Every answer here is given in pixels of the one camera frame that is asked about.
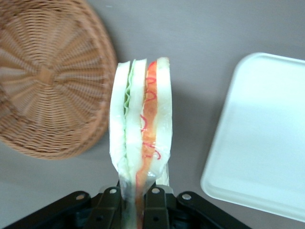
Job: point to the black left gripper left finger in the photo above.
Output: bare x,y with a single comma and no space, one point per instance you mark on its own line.
107,210

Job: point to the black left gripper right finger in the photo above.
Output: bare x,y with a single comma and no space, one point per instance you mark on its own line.
156,210

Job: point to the triangle sandwich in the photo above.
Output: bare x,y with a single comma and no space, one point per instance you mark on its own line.
135,114

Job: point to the cream rectangular tray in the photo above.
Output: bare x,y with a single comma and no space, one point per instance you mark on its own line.
262,133

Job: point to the round brown wicker basket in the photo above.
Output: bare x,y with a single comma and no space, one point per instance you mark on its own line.
47,76

